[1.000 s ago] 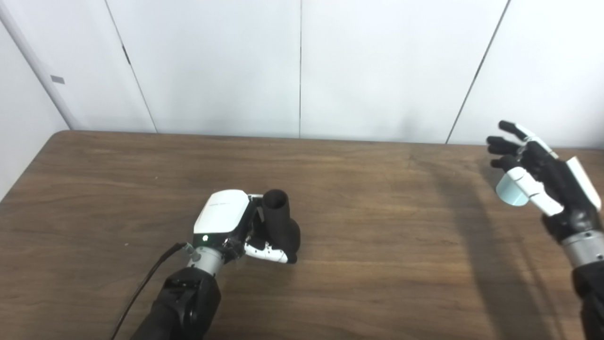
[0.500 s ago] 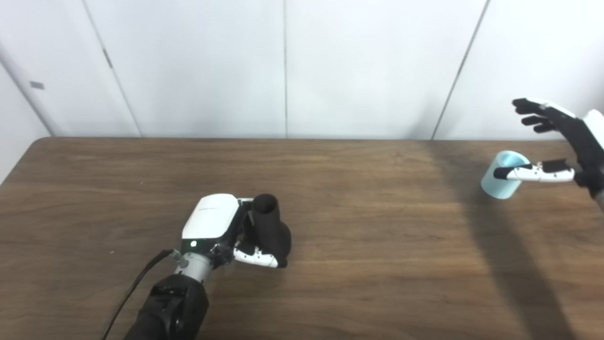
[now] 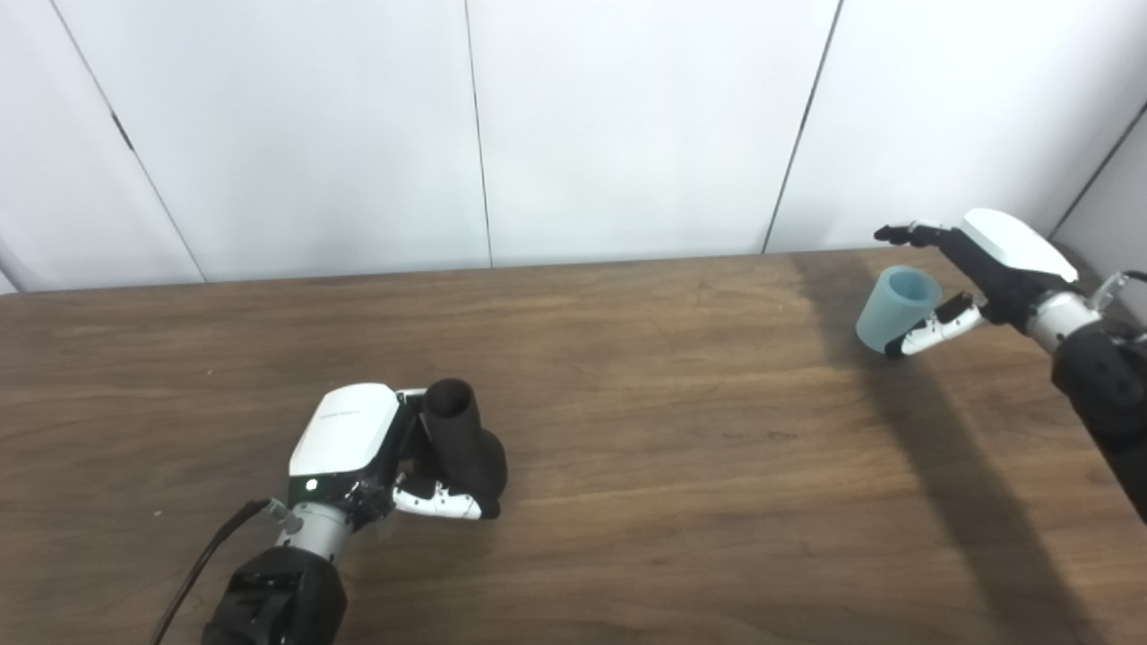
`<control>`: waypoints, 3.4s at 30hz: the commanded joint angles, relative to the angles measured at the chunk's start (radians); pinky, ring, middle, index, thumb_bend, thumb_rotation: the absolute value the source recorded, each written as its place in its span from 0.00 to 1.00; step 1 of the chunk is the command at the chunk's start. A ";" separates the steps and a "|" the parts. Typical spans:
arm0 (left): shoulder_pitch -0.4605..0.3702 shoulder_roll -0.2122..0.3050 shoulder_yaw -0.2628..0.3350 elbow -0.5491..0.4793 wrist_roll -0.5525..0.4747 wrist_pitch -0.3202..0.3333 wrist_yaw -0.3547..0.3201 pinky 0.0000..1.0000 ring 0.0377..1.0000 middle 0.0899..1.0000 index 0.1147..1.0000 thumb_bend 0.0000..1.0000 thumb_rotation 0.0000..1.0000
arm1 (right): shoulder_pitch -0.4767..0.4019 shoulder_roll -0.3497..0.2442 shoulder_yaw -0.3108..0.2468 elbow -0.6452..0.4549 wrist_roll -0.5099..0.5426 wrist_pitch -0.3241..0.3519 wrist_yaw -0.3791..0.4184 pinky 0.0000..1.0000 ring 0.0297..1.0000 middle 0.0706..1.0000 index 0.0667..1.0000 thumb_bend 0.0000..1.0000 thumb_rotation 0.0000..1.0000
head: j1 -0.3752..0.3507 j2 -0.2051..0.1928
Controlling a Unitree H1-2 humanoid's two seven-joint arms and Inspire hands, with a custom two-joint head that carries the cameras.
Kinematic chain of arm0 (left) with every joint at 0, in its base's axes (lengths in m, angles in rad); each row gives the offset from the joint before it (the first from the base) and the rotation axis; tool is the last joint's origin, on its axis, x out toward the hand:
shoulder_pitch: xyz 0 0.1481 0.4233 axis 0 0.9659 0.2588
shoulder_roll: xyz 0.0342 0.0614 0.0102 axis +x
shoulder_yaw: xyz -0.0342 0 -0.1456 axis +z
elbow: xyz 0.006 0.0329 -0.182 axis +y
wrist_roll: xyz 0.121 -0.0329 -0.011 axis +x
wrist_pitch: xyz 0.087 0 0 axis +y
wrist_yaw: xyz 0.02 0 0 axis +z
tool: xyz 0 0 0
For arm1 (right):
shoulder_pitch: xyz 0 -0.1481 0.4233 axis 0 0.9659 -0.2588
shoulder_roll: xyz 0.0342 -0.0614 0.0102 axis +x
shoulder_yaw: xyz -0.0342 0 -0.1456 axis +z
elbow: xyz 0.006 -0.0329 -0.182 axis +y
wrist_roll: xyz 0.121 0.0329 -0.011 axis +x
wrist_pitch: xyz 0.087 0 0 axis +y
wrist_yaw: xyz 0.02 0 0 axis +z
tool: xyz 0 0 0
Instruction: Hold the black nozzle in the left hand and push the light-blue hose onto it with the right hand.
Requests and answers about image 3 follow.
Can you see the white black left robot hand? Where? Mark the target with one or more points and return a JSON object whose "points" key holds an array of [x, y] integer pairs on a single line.
{"points": [[345, 430]]}

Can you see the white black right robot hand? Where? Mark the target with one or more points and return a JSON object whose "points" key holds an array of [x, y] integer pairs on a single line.
{"points": [[1013, 246]]}

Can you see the black plastic nozzle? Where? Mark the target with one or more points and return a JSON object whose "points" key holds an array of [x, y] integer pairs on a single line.
{"points": [[461, 439]]}

